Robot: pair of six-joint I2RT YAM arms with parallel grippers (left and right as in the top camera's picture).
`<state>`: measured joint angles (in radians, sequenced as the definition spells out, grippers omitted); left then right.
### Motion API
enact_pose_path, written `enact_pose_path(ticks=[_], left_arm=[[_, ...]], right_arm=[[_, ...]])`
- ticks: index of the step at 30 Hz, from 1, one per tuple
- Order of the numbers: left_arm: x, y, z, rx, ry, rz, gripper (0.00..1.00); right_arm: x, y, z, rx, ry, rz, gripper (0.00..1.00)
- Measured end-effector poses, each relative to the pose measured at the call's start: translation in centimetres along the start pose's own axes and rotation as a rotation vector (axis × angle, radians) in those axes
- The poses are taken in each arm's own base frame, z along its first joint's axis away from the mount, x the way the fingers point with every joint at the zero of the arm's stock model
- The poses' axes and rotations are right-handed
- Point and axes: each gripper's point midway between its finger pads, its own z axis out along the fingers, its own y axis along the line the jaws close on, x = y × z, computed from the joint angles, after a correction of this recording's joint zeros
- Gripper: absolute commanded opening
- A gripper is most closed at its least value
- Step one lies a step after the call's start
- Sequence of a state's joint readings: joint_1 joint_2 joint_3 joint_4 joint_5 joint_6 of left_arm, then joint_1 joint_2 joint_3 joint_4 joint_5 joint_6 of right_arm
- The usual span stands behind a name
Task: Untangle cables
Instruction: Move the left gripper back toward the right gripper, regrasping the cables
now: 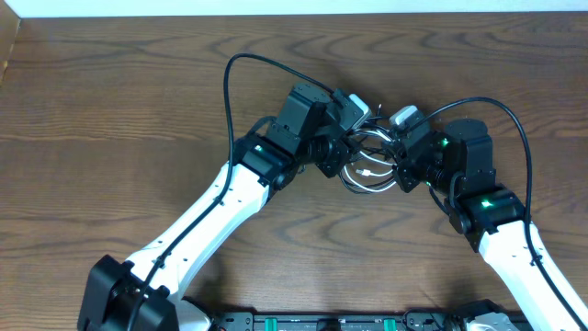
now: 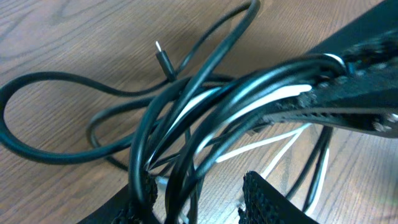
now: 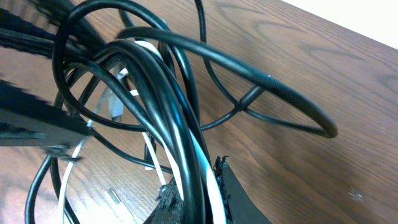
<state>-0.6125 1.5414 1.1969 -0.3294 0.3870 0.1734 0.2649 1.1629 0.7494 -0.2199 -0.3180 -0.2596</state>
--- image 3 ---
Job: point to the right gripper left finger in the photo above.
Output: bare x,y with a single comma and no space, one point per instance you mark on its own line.
170,207

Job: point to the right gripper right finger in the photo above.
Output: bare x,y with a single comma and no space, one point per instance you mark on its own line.
238,207

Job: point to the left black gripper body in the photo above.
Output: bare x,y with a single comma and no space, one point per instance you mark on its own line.
27,120

